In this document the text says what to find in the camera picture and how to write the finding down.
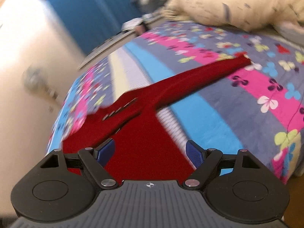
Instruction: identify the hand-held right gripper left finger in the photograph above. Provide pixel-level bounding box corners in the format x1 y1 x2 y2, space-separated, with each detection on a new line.
39 138 120 190

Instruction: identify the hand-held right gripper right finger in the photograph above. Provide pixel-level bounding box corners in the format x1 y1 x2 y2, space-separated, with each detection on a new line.
183 140 260 192

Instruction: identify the red knit sweater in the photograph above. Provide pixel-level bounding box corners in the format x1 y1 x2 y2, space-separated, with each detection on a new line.
62 53 251 186

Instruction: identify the white clothes pile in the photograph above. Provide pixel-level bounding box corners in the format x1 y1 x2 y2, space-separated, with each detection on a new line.
121 17 149 32

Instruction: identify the floral striped blanket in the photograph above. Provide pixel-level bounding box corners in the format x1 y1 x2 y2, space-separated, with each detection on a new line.
46 20 304 186

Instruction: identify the white standing fan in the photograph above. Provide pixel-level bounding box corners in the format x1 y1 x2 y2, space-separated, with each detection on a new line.
21 66 60 105

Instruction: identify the blue curtain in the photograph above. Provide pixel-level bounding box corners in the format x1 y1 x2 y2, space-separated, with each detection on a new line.
44 0 171 56

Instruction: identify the cream star print pillow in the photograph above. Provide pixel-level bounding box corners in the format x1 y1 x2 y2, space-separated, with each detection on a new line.
161 0 304 32

